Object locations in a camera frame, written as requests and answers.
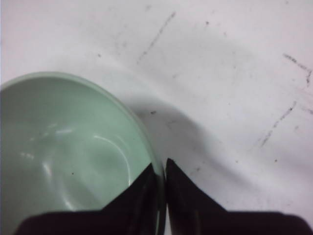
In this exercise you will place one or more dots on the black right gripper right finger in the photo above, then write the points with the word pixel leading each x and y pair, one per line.
pixel 193 212

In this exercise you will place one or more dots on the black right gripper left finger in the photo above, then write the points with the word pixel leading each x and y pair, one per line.
pixel 138 210

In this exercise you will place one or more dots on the green plastic bowl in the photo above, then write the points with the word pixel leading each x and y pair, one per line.
pixel 68 145

